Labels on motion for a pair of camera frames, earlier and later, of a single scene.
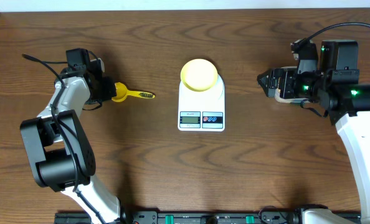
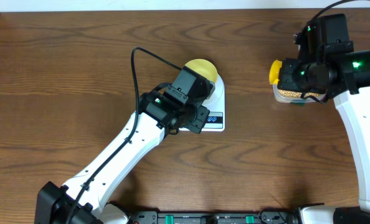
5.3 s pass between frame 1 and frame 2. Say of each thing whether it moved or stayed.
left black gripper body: moved
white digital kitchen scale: stayed
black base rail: stayed
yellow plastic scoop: moved
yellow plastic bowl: stayed
